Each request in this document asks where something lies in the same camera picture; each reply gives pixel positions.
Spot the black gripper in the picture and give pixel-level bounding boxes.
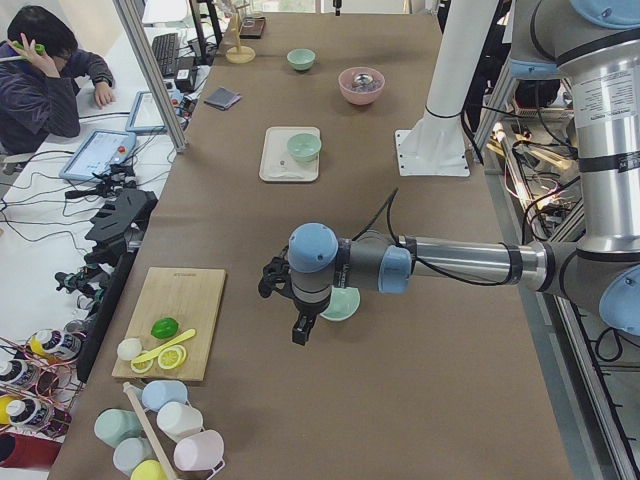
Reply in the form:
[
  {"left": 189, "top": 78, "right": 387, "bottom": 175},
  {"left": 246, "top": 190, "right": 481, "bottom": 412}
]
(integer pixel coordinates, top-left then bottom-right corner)
[{"left": 292, "top": 309, "right": 320, "bottom": 345}]

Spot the green bowl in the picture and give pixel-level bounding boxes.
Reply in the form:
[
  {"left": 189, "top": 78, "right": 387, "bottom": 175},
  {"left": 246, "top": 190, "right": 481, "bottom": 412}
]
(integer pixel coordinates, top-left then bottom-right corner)
[
  {"left": 286, "top": 133, "right": 322, "bottom": 162},
  {"left": 321, "top": 287, "right": 360, "bottom": 322},
  {"left": 286, "top": 48, "right": 316, "bottom": 72}
]

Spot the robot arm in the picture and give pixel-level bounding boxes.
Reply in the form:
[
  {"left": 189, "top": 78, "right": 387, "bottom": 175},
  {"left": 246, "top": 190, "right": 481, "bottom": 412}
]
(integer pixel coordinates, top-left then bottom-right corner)
[{"left": 285, "top": 1, "right": 639, "bottom": 344}]

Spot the yellow plastic knife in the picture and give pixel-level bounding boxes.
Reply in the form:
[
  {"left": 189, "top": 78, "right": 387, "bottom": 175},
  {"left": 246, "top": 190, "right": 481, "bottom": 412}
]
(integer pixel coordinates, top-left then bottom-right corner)
[{"left": 131, "top": 328, "right": 197, "bottom": 363}]

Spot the bamboo cutting board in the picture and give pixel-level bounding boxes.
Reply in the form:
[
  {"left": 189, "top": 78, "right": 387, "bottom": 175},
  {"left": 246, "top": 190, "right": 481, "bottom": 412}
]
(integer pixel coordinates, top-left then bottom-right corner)
[{"left": 112, "top": 267, "right": 226, "bottom": 383}]

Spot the lemon slice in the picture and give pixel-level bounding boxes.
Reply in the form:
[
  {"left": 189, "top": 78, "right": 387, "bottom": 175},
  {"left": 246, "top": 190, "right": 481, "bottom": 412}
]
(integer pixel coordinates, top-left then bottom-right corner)
[
  {"left": 157, "top": 344, "right": 187, "bottom": 370},
  {"left": 129, "top": 359, "right": 154, "bottom": 374}
]

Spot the green lime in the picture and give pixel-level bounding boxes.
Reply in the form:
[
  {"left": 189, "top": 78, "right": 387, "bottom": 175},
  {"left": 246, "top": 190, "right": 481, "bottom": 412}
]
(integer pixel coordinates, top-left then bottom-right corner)
[{"left": 150, "top": 317, "right": 179, "bottom": 339}]

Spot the cream serving tray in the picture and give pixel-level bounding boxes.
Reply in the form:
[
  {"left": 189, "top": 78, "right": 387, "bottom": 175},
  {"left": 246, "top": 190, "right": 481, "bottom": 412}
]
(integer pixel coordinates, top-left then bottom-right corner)
[{"left": 259, "top": 126, "right": 321, "bottom": 183}]

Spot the white mug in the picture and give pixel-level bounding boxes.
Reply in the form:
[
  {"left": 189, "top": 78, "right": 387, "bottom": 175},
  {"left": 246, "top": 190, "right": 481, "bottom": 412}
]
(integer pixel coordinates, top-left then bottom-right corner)
[{"left": 156, "top": 401, "right": 203, "bottom": 442}]

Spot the pink mug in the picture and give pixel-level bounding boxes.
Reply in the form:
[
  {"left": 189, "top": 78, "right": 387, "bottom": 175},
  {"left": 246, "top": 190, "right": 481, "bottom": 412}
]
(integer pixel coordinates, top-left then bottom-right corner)
[{"left": 173, "top": 430, "right": 225, "bottom": 471}]

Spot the blue mug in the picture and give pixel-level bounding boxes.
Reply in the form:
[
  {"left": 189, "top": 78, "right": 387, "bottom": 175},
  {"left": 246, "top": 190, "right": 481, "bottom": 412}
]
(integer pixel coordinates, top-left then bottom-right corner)
[{"left": 141, "top": 380, "right": 188, "bottom": 412}]

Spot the green bowl on tray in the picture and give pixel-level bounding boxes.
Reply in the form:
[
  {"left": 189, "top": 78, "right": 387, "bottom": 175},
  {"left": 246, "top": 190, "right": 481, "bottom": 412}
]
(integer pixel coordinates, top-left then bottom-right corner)
[{"left": 286, "top": 133, "right": 322, "bottom": 162}]

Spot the white garlic bulb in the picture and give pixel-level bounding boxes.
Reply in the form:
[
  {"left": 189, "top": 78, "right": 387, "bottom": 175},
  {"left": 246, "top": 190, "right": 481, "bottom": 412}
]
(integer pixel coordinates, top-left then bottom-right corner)
[{"left": 117, "top": 337, "right": 143, "bottom": 361}]

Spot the yellow mug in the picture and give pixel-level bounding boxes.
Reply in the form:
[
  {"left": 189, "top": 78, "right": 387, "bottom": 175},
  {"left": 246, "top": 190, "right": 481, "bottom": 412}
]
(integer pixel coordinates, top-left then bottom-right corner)
[{"left": 130, "top": 459, "right": 167, "bottom": 480}]

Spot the grey mug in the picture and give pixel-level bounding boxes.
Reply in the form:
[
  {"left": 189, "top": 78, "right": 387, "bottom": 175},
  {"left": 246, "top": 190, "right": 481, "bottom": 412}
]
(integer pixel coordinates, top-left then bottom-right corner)
[{"left": 112, "top": 438, "right": 154, "bottom": 477}]

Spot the green mug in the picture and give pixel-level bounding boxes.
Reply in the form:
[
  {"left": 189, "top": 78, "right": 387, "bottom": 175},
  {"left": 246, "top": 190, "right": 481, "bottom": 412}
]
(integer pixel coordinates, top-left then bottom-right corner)
[{"left": 94, "top": 409, "right": 143, "bottom": 448}]

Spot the grey folded cloth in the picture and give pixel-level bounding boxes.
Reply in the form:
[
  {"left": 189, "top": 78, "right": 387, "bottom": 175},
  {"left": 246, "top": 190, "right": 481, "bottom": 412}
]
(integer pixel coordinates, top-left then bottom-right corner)
[{"left": 204, "top": 87, "right": 242, "bottom": 111}]

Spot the pink bowl with ice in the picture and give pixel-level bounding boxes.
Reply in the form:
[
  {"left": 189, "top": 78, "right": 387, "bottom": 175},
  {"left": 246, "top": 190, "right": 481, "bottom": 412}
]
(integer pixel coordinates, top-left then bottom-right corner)
[{"left": 338, "top": 66, "right": 385, "bottom": 106}]

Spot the metal scoop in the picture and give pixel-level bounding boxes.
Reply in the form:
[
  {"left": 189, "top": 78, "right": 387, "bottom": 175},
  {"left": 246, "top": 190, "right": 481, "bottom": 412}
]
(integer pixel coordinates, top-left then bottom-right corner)
[{"left": 351, "top": 72, "right": 377, "bottom": 91}]

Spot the yellow sauce bottle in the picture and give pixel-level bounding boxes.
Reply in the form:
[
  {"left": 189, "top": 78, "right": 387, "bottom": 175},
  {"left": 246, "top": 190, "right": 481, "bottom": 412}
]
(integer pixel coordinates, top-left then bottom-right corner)
[{"left": 31, "top": 329, "right": 82, "bottom": 361}]

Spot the far teach pendant tablet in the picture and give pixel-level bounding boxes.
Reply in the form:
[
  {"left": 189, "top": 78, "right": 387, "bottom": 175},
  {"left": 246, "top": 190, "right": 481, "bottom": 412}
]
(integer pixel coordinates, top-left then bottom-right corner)
[{"left": 125, "top": 91, "right": 166, "bottom": 135}]

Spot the teach pendant tablet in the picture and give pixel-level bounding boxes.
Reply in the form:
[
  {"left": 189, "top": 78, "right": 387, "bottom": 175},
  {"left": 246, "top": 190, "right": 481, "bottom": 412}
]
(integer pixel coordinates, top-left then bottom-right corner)
[
  {"left": 58, "top": 129, "right": 137, "bottom": 182},
  {"left": 125, "top": 91, "right": 166, "bottom": 135}
]

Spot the near teach pendant tablet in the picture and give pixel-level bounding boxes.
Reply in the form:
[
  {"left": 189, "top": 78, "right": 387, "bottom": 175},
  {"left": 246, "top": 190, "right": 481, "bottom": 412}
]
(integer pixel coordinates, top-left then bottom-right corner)
[{"left": 58, "top": 129, "right": 137, "bottom": 182}]

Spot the wooden mug tree stand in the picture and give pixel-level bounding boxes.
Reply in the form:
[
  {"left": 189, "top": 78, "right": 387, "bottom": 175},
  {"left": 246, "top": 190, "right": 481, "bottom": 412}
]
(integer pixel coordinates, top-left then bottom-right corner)
[{"left": 225, "top": 2, "right": 256, "bottom": 64}]

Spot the dark wooden tray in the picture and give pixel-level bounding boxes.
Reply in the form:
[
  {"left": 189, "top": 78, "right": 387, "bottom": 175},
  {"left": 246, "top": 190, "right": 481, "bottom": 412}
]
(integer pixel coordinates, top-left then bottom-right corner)
[{"left": 240, "top": 16, "right": 266, "bottom": 39}]

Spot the black keyboard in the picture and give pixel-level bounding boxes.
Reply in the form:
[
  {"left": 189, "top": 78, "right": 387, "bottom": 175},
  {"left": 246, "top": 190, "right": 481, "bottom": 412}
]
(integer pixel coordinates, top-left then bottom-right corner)
[{"left": 151, "top": 33, "right": 179, "bottom": 78}]

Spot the seated person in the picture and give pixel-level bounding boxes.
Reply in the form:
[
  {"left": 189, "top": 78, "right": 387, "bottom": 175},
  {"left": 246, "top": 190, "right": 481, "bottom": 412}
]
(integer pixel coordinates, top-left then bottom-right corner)
[{"left": 1, "top": 5, "right": 115, "bottom": 155}]

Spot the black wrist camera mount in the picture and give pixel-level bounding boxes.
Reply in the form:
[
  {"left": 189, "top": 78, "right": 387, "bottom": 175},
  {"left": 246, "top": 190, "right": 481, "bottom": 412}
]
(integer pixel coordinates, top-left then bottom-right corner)
[{"left": 258, "top": 256, "right": 293, "bottom": 299}]

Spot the white camera pole base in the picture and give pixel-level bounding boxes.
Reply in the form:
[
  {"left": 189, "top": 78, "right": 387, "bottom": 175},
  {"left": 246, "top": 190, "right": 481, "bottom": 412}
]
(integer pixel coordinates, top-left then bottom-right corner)
[{"left": 395, "top": 0, "right": 498, "bottom": 177}]

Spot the aluminium frame post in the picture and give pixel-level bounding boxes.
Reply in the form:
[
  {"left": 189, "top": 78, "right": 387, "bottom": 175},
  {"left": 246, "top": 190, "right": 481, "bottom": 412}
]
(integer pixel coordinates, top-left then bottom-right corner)
[{"left": 112, "top": 0, "right": 187, "bottom": 153}]

